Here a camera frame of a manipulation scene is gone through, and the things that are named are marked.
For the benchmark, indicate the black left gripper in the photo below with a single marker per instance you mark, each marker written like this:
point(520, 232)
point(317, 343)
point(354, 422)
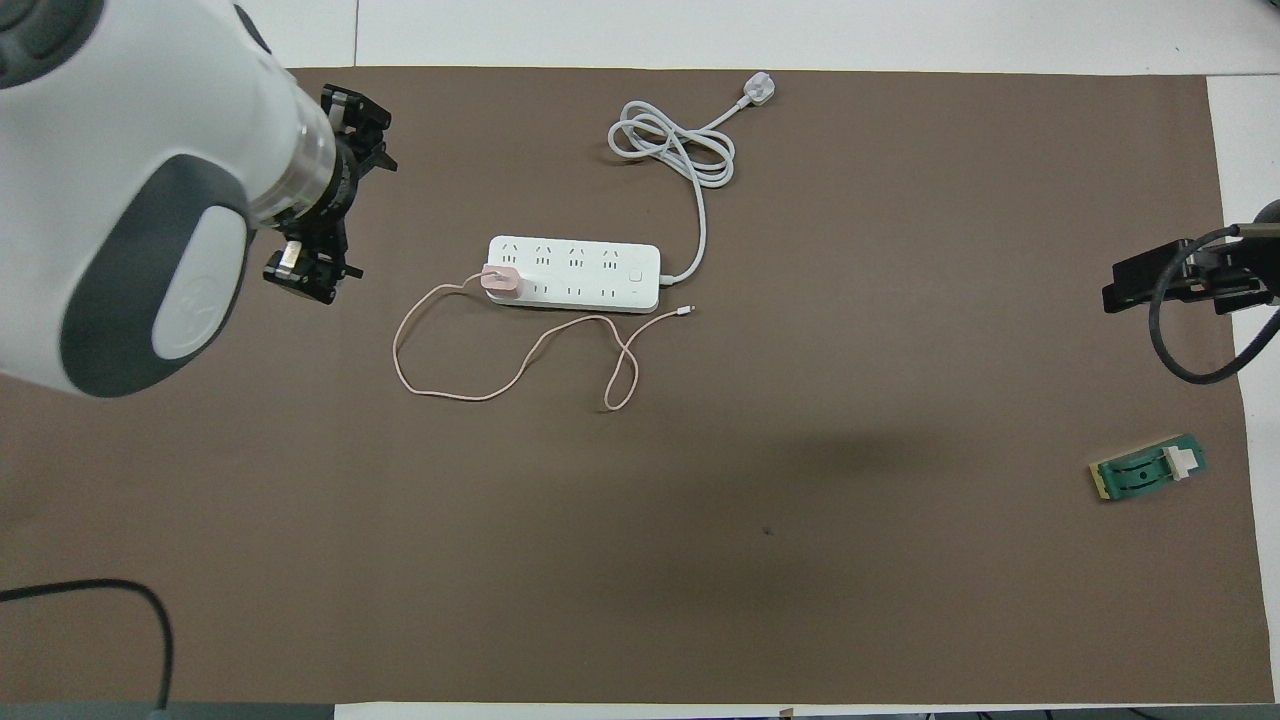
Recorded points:
point(330, 205)

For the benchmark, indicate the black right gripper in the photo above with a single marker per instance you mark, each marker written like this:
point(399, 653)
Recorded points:
point(1240, 280)

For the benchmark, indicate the pink charger adapter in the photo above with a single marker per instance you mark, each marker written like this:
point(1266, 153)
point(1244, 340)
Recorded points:
point(500, 282)

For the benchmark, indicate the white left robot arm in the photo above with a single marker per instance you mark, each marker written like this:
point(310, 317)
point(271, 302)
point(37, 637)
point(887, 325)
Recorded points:
point(120, 150)

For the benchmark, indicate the white power strip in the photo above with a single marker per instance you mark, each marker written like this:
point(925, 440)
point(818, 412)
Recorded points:
point(620, 295)

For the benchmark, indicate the brown table mat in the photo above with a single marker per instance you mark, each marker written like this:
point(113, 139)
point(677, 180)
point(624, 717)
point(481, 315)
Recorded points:
point(640, 500)

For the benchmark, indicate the green knife switch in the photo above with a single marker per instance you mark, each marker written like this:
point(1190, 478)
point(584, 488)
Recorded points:
point(1135, 475)

